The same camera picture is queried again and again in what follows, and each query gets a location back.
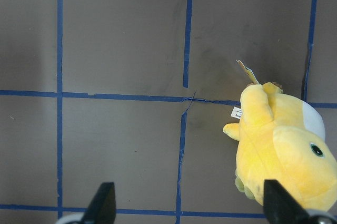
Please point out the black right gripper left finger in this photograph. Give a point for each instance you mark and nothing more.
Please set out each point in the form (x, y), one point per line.
(102, 208)

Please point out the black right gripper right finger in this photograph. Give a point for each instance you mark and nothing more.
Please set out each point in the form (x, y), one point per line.
(279, 206)

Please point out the yellow plush toy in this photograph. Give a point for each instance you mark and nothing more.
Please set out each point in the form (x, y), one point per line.
(282, 137)

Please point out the cardboard hang tag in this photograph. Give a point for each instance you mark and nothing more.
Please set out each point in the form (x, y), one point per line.
(248, 72)

